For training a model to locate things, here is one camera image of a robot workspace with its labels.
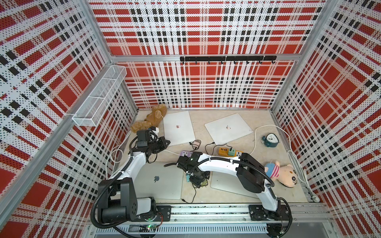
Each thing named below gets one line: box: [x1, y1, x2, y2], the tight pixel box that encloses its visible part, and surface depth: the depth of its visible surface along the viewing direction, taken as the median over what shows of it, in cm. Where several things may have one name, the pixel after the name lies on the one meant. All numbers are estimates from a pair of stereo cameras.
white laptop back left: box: [163, 110, 196, 147], surface depth 113 cm
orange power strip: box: [218, 147, 244, 158], surface depth 97 cm
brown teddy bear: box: [130, 103, 168, 134], surface depth 103 cm
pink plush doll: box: [263, 160, 299, 188], surface depth 82 cm
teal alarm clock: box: [261, 132, 280, 148], surface depth 100 cm
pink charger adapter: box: [191, 140, 200, 150], surface depth 100 cm
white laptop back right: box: [204, 113, 254, 146], surface depth 110 cm
